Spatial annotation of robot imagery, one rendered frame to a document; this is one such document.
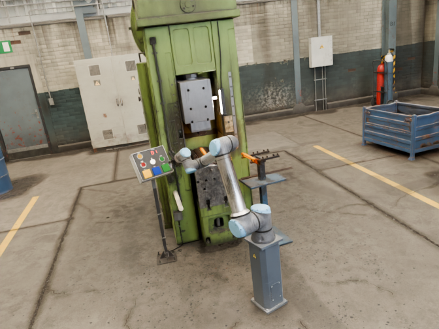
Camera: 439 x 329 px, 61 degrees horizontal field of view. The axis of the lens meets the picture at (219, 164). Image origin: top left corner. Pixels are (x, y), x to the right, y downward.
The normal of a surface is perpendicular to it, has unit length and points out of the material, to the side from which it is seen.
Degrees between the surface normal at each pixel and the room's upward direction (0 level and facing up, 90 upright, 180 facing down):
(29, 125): 90
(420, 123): 90
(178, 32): 90
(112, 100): 90
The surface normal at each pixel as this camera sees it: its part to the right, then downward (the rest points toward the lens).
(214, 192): 0.22, 0.28
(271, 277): 0.54, 0.20
